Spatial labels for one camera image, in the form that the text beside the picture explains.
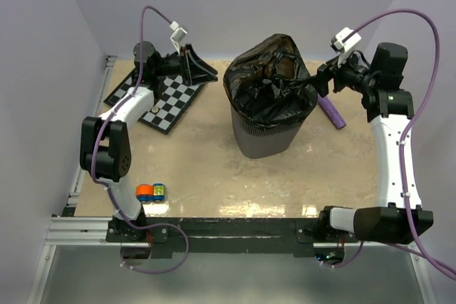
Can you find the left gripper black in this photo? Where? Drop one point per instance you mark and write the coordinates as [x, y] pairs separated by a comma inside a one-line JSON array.
[[193, 70]]

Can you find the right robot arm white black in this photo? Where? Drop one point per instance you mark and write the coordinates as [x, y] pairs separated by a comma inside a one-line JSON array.
[[398, 216]]

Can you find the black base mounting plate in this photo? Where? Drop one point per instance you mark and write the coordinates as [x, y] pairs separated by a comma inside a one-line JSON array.
[[167, 236]]

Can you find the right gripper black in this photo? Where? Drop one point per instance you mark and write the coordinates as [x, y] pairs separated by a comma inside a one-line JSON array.
[[327, 72]]

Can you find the grey plastic trash bin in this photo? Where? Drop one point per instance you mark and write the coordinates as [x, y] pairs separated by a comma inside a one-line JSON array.
[[255, 142]]

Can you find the black white chessboard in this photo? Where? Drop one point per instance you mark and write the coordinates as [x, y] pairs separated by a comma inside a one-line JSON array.
[[175, 101]]

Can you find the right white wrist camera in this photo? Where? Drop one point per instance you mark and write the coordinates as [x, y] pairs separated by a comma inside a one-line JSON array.
[[344, 43]]

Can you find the aluminium front rail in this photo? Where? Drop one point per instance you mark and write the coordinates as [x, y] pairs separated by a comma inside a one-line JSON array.
[[84, 231]]

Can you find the orange blue toy car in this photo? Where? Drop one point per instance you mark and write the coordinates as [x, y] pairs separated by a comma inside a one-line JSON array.
[[150, 192]]

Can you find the purple glitter toy microphone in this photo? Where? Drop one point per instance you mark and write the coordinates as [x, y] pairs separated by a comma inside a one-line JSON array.
[[331, 112]]

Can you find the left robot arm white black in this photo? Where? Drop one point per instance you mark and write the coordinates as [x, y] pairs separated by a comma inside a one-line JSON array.
[[105, 151]]

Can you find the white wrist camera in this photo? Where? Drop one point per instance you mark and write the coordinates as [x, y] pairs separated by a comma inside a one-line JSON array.
[[344, 43], [178, 33]]

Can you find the black plastic trash bag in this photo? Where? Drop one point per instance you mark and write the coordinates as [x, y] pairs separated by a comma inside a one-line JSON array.
[[270, 85]]

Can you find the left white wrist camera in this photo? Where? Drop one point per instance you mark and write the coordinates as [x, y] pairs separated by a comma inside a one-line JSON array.
[[178, 33]]

